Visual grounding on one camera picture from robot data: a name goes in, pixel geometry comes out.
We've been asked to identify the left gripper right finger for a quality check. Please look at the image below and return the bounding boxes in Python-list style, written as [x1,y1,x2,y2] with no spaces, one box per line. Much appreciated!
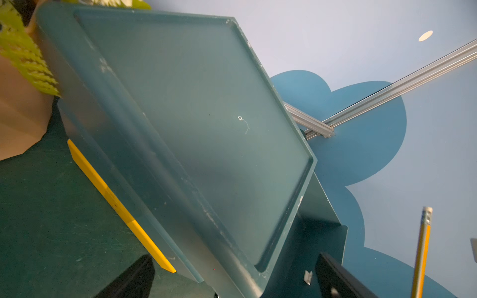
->
[315,253,377,298]

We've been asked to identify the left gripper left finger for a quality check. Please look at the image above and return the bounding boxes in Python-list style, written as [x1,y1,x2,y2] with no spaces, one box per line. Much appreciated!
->
[96,254,155,298]

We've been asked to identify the yellow pencil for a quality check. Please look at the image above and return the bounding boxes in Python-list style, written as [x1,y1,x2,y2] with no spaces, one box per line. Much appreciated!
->
[411,206,433,298]

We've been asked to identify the teal drawer cabinet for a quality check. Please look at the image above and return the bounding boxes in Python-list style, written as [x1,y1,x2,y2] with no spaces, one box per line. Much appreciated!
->
[37,2,347,298]

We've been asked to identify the yellow bottom drawer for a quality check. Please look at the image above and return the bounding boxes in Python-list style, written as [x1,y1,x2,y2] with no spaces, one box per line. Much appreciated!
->
[67,139,176,273]

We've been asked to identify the terracotta flower pot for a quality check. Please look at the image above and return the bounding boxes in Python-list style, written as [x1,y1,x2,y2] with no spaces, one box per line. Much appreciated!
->
[1,1,54,160]

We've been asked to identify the artificial green white flowers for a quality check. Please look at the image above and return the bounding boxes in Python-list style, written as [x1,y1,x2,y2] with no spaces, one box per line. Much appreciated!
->
[0,0,152,98]

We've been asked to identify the aluminium back frame bar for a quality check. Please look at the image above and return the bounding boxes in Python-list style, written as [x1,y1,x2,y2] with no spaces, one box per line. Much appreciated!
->
[284,103,335,140]

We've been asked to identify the right aluminium frame post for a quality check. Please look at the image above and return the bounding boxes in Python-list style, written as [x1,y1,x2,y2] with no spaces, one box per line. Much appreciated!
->
[321,40,477,129]

